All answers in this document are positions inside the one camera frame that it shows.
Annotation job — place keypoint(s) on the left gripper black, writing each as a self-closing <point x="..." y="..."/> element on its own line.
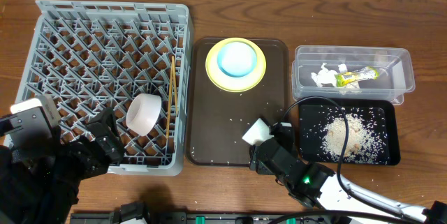
<point x="105" y="142"/>

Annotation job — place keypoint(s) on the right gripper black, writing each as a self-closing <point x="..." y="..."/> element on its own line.
<point x="267" y="148"/>

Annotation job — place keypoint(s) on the white bowl with food residue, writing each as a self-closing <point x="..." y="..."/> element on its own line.
<point x="257" y="133"/>

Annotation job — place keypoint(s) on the white cup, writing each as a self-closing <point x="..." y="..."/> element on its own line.
<point x="143" y="113"/>

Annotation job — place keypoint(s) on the white tissue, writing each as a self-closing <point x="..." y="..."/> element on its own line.
<point x="326" y="76"/>

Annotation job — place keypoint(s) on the wooden chopstick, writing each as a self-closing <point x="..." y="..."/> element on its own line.
<point x="174" y="80"/>
<point x="170" y="95"/>

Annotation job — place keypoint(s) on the green yellow snack wrapper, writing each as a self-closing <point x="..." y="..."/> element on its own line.
<point x="366" y="73"/>

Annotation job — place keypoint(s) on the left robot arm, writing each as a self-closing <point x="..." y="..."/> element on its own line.
<point x="40" y="175"/>

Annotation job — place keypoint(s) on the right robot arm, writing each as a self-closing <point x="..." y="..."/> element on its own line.
<point x="340" y="194"/>

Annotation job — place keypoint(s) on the grey plastic dishwasher rack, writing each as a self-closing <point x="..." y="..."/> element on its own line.
<point x="90" y="55"/>

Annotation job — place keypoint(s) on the dark brown serving tray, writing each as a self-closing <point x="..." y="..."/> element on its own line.
<point x="218" y="119"/>

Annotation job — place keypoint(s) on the yellow plate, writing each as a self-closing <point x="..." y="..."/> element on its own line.
<point x="235" y="84"/>

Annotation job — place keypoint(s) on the pile of rice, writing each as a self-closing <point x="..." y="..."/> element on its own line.
<point x="361" y="145"/>

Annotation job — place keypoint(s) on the light blue bowl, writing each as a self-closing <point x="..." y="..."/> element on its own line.
<point x="236" y="59"/>

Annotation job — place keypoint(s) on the clear plastic container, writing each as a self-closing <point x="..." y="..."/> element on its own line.
<point x="394" y="65"/>

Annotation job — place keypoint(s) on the black tray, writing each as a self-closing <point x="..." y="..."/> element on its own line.
<point x="377" y="115"/>

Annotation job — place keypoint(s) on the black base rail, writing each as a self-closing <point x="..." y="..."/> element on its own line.
<point x="139" y="212"/>

